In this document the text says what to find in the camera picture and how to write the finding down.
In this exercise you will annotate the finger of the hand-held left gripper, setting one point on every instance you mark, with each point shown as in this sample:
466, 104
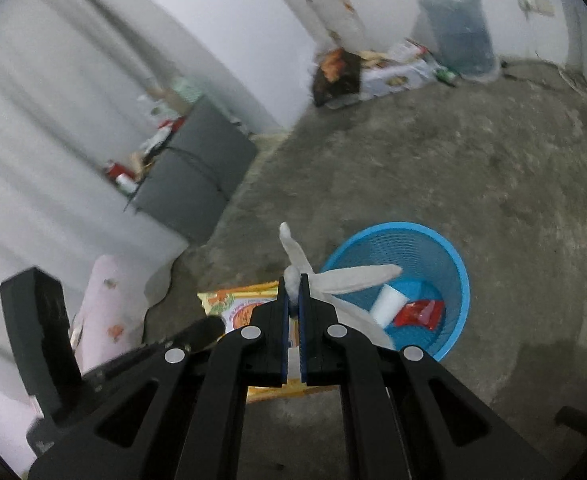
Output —
204, 332

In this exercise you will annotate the white paper cup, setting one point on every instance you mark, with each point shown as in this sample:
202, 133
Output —
387, 305

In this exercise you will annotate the yellow orange snack packet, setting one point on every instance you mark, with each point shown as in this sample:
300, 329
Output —
238, 305

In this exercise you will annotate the blue mesh waste basket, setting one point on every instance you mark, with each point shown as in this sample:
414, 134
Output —
413, 250

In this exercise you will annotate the white curtain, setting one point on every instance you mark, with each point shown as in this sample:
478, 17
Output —
73, 110

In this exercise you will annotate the blue water jug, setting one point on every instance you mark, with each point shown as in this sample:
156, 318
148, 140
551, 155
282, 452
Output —
456, 25

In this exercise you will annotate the dark printed bag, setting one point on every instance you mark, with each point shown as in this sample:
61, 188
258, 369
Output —
336, 77

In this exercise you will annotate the red snack wrapper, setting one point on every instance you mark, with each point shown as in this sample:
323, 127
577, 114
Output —
421, 314

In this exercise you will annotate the pile of assorted packets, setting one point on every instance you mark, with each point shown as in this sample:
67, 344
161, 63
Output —
166, 125

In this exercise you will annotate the green bottle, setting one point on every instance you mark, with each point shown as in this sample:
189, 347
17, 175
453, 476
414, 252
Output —
446, 75

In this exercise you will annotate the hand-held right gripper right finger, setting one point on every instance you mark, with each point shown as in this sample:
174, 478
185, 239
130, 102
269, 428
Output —
302, 340

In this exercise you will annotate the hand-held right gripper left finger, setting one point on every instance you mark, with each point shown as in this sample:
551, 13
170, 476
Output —
284, 350

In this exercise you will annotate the wall socket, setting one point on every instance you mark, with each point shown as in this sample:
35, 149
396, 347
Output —
534, 2

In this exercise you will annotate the grey cabinet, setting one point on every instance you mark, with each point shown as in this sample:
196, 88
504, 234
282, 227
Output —
198, 175

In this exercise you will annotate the white tissue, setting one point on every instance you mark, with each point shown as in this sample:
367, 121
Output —
343, 280

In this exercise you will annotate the red can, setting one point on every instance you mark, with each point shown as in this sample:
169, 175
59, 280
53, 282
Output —
116, 167

